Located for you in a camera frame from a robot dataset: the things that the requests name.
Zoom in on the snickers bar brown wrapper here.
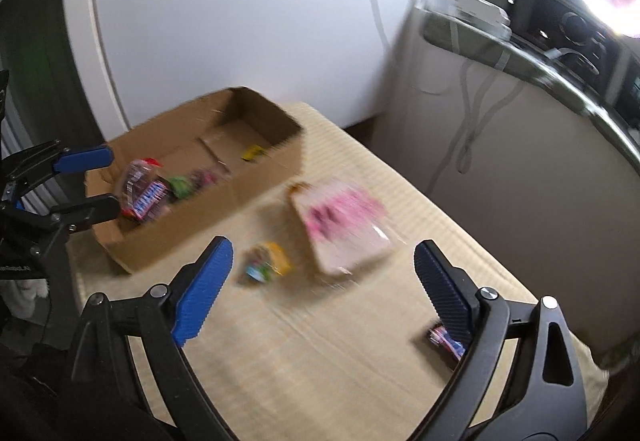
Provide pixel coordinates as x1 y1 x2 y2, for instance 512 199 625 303
117 158 172 223

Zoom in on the colourful small candy packet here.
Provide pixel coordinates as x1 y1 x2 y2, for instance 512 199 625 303
245 242 292 284

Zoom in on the green candy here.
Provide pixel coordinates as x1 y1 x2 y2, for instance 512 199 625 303
167 175 195 200

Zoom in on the yellow candy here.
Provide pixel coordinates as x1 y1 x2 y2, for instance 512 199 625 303
241 145 266 162

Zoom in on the white gloved left hand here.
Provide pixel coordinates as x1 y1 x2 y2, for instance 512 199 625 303
1 279 49 320

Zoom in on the brown cardboard box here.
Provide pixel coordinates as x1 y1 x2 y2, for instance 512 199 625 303
85 86 304 273

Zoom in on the pink packaged sandwich bread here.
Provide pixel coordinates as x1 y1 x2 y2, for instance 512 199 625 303
288 178 400 279

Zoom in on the white power strip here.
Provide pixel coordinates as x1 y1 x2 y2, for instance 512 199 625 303
456 0 510 27

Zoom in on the white round-edged panel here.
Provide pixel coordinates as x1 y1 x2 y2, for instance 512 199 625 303
63 0 410 138

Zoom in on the hanging grey cable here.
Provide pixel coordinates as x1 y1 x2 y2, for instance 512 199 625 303
429 25 526 192

